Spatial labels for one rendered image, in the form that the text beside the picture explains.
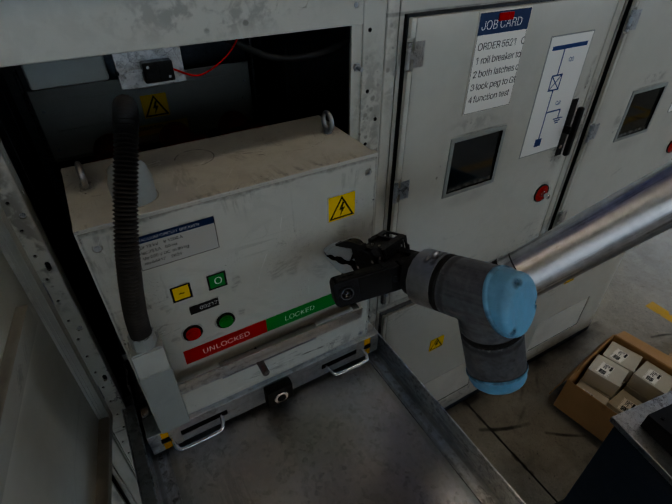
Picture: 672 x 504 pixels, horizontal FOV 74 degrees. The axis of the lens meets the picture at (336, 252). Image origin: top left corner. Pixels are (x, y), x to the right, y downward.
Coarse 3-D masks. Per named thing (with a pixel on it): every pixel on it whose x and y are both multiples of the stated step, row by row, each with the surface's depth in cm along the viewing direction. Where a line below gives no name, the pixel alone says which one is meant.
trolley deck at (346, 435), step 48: (336, 384) 105; (384, 384) 105; (240, 432) 95; (288, 432) 95; (336, 432) 95; (384, 432) 95; (144, 480) 87; (192, 480) 87; (240, 480) 87; (288, 480) 87; (336, 480) 87; (384, 480) 87; (432, 480) 87
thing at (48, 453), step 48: (0, 288) 66; (0, 336) 63; (48, 336) 80; (0, 384) 58; (48, 384) 75; (0, 432) 53; (48, 432) 71; (96, 432) 94; (0, 480) 51; (48, 480) 67; (96, 480) 88
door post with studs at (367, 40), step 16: (368, 0) 78; (384, 0) 79; (368, 16) 79; (384, 16) 81; (352, 32) 80; (368, 32) 81; (352, 48) 81; (368, 48) 83; (352, 64) 83; (368, 64) 84; (352, 80) 85; (368, 80) 86; (352, 96) 87; (368, 96) 88; (352, 112) 89; (368, 112) 90; (352, 128) 91; (368, 128) 92; (368, 144) 95
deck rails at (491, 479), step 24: (384, 360) 110; (408, 384) 102; (408, 408) 99; (432, 408) 96; (144, 432) 93; (432, 432) 95; (456, 432) 90; (168, 456) 91; (456, 456) 91; (480, 456) 85; (168, 480) 87; (480, 480) 87; (504, 480) 80
